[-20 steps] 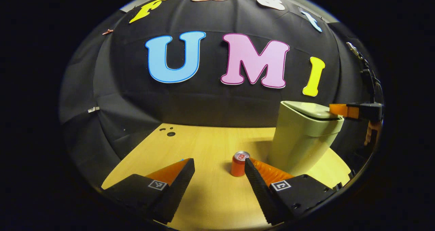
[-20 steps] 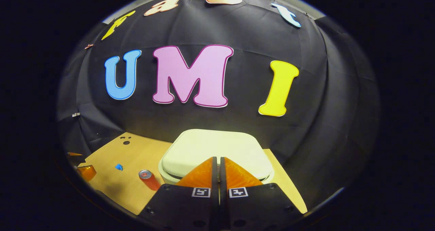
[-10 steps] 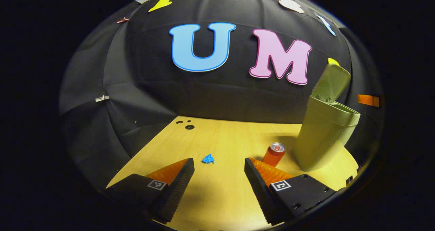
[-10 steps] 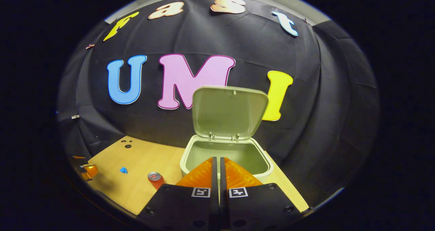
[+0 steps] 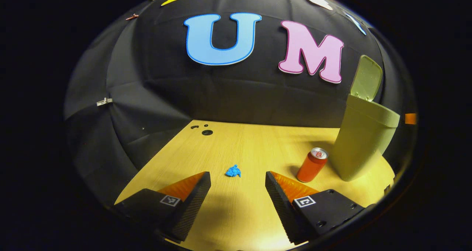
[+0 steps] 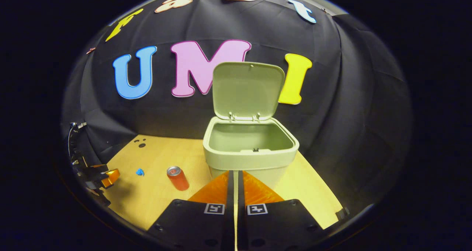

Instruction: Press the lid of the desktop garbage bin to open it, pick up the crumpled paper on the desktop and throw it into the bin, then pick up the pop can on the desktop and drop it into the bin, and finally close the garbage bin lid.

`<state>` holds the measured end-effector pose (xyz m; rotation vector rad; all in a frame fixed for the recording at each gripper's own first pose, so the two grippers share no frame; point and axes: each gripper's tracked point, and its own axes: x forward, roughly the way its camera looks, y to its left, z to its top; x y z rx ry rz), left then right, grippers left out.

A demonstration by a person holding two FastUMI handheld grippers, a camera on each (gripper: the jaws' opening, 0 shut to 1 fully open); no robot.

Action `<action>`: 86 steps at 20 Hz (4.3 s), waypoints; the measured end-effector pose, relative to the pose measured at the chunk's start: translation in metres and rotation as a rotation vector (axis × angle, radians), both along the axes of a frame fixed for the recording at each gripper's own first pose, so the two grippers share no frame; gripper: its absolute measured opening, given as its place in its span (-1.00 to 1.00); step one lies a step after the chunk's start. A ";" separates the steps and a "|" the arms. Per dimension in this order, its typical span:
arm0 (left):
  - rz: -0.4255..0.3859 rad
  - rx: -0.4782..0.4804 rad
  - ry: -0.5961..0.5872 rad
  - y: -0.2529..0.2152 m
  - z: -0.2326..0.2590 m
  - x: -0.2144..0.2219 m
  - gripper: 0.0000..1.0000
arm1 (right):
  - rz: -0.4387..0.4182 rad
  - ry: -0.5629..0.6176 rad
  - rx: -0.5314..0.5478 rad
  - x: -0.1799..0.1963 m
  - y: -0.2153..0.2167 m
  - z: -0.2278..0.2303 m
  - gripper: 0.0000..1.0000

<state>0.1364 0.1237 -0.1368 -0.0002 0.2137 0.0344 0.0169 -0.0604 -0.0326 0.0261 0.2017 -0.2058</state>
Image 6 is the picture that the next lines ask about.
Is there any green desktop garbage bin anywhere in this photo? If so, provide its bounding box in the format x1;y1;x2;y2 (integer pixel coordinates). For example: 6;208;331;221
203;62;300;190

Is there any wooden desktop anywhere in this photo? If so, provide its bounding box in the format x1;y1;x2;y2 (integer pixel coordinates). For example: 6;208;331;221
100;134;346;251

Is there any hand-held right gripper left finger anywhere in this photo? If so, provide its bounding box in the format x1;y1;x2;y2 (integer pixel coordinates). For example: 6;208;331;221
147;170;235;251

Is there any black backdrop cloth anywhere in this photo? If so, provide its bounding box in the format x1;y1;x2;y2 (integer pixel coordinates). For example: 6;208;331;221
61;0;413;214

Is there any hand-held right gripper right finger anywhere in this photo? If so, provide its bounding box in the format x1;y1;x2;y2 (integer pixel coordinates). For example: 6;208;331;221
237;170;325;251

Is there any orange pop can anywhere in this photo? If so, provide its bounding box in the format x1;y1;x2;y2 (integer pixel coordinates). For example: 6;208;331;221
167;166;190;191

